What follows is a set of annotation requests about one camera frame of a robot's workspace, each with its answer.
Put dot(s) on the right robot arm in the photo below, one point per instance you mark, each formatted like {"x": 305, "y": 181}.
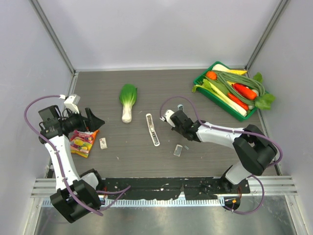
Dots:
{"x": 254, "y": 150}

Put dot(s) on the pale green leek toy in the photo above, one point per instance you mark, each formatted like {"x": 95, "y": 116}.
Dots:
{"x": 220, "y": 92}

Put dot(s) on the green plastic tray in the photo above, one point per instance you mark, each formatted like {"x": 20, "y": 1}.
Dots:
{"x": 199, "y": 80}

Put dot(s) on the green lettuce leaf toy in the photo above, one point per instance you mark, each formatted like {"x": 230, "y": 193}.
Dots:
{"x": 264, "y": 99}

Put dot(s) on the yellow corn toy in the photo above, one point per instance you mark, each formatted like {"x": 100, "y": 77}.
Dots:
{"x": 238, "y": 72}

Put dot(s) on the green bok choy toy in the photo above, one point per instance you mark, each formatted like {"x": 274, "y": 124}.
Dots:
{"x": 128, "y": 97}

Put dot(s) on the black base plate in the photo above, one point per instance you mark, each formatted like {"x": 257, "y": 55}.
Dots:
{"x": 194, "y": 188}

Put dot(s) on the perforated cable duct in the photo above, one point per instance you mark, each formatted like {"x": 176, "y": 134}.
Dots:
{"x": 180, "y": 202}

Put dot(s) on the white radish toy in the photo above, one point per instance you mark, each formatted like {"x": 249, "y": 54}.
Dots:
{"x": 220, "y": 67}

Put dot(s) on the staples box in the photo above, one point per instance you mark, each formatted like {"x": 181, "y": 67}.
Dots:
{"x": 103, "y": 143}

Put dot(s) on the red chili pepper toy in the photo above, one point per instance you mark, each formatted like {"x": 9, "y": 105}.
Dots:
{"x": 238, "y": 101}

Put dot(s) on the staples tray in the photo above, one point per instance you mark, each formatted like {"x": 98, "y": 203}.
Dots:
{"x": 178, "y": 150}

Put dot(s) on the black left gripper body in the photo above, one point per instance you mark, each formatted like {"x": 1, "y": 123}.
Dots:
{"x": 83, "y": 124}

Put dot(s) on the colourful snack packet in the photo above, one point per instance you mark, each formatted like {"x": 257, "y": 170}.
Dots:
{"x": 82, "y": 142}

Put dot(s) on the orange carrot toy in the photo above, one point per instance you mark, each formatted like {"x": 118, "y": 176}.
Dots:
{"x": 244, "y": 91}

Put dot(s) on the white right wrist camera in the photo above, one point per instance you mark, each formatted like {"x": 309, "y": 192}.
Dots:
{"x": 166, "y": 117}

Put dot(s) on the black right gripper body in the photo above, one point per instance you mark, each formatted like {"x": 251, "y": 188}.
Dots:
{"x": 178, "y": 129}

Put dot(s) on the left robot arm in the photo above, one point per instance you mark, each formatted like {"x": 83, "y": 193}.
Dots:
{"x": 76, "y": 195}

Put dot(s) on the green long beans bundle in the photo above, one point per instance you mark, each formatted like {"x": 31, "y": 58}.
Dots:
{"x": 226, "y": 77}

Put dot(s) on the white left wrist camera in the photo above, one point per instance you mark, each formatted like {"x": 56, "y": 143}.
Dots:
{"x": 71, "y": 102}

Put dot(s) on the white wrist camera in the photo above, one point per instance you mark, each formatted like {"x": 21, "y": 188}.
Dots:
{"x": 166, "y": 117}
{"x": 71, "y": 102}

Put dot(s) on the white stapler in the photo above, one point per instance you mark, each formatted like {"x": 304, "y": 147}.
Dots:
{"x": 152, "y": 131}

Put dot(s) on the orange pumpkin toy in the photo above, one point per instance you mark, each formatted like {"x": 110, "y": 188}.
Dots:
{"x": 211, "y": 75}

